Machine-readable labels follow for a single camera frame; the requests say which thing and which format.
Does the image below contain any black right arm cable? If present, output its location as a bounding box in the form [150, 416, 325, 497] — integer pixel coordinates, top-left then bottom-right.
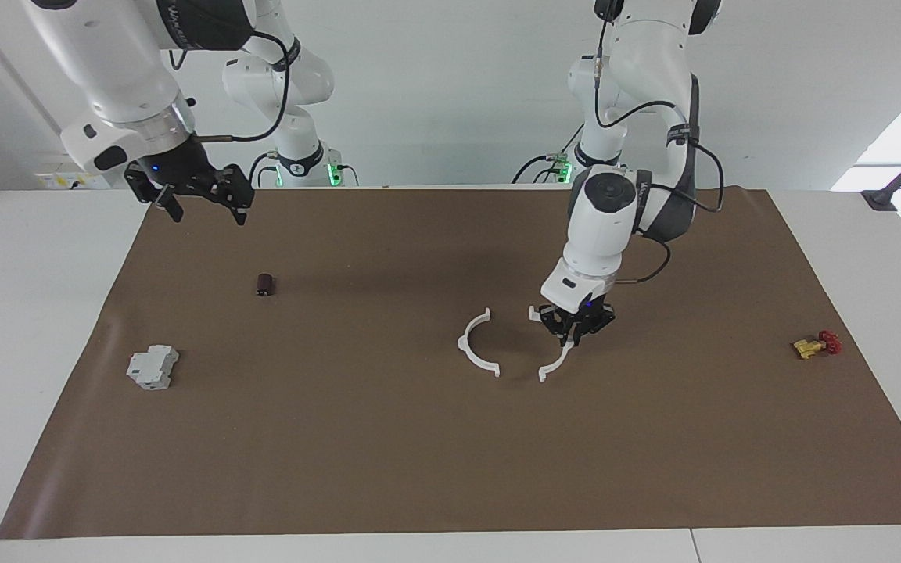
[169, 30, 295, 143]

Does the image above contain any brown table mat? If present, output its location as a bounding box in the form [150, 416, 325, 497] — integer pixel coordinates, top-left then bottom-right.
[0, 185, 901, 540]

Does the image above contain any black left base cable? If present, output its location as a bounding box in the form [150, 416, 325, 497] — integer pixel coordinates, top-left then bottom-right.
[512, 117, 586, 185]

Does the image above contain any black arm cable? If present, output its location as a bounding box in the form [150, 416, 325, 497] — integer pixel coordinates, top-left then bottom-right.
[593, 0, 725, 284]
[169, 30, 295, 143]

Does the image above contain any black right base cable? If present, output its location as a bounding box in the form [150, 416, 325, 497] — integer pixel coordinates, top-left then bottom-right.
[247, 151, 283, 188]

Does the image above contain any white half-ring pipe clamp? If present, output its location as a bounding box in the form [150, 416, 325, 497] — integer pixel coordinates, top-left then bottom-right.
[457, 307, 501, 378]
[528, 306, 576, 383]

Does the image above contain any brass valve with red handle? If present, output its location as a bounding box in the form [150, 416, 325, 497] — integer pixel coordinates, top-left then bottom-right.
[792, 329, 842, 360]

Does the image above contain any white wall socket box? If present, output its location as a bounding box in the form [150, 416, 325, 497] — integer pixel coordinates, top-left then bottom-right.
[34, 160, 138, 191]

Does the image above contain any black base cable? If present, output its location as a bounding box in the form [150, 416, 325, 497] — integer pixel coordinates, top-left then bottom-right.
[512, 117, 586, 185]
[247, 151, 283, 188]

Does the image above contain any grey circuit breaker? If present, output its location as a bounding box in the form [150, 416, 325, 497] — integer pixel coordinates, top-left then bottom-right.
[126, 345, 181, 392]

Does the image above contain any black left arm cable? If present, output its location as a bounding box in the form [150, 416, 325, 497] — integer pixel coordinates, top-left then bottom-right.
[593, 0, 725, 284]

